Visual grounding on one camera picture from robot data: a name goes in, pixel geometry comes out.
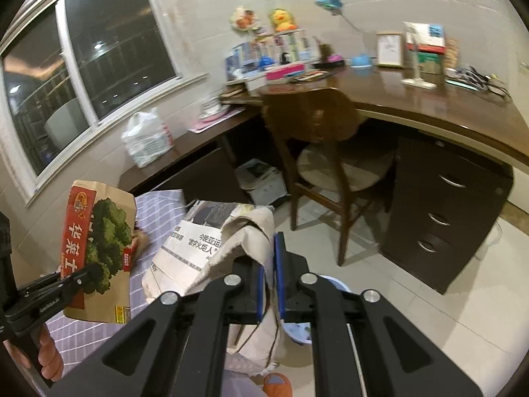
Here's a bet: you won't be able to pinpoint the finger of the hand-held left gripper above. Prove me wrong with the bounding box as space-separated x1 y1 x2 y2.
6 264 104 331

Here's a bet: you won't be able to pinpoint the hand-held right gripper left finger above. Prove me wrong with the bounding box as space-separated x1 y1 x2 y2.
50 254 273 397

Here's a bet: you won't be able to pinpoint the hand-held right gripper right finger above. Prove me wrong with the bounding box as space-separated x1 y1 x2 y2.
273 232 484 397

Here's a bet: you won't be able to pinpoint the beige canvas tote bag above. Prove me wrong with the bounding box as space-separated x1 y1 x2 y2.
182 207 290 377

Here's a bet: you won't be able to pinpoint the light blue plastic bin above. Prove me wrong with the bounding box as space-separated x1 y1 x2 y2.
285 277 352 346

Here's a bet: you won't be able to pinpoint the brown red printed paper bag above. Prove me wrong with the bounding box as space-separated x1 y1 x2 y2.
60 180 139 324

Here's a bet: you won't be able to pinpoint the newspaper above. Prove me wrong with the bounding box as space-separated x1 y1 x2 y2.
142 200 265 298

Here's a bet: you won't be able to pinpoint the person's left hand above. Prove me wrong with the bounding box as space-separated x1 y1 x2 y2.
36 329 64 382

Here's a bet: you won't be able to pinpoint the orange slipper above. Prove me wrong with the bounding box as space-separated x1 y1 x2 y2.
262 372 294 397

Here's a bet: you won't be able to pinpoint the white lined small bin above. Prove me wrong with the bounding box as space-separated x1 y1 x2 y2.
235 158 290 206

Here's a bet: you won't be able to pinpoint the purple white-grid bedsheet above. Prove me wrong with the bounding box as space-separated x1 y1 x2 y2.
41 190 186 397

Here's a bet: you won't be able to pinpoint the dark three-drawer cabinet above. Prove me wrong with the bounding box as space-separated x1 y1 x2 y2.
380 136 513 294

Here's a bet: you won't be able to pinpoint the pink papers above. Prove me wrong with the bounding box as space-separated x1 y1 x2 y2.
188 108 249 134

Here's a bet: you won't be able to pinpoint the brown wooden chair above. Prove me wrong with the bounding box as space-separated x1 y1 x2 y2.
260 88 397 266

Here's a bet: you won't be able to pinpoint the white plastic bag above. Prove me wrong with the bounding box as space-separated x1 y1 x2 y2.
121 108 174 169

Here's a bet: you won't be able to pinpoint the pink box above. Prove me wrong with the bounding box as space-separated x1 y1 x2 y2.
264 66 306 85

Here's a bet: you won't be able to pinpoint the dark wooden corner desk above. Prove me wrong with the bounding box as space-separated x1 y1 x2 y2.
118 66 529 170

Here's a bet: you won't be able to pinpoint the blue desk lamp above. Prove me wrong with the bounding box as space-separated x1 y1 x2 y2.
316 0 373 71

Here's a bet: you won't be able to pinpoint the row of books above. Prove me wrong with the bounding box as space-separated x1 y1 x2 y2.
225 31 319 75

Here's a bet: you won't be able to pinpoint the white-framed window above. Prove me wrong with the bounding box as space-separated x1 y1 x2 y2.
0 0 209 207

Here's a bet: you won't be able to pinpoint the white desk stand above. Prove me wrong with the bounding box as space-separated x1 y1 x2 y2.
402 43 438 88

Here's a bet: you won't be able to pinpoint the yellow duck toy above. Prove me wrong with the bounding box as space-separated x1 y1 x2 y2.
269 8 298 32

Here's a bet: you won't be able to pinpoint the round printed hand fan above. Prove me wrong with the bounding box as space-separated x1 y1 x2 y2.
230 6 259 30

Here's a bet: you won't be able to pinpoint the stack of boxes and books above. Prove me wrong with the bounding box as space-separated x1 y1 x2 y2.
403 22 447 77

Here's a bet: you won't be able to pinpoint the wooden photo frame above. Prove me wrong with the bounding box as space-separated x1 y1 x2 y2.
375 31 405 68

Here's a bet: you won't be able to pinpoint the tangle of cables and glasses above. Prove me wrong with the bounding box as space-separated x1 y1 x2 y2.
444 64 511 98

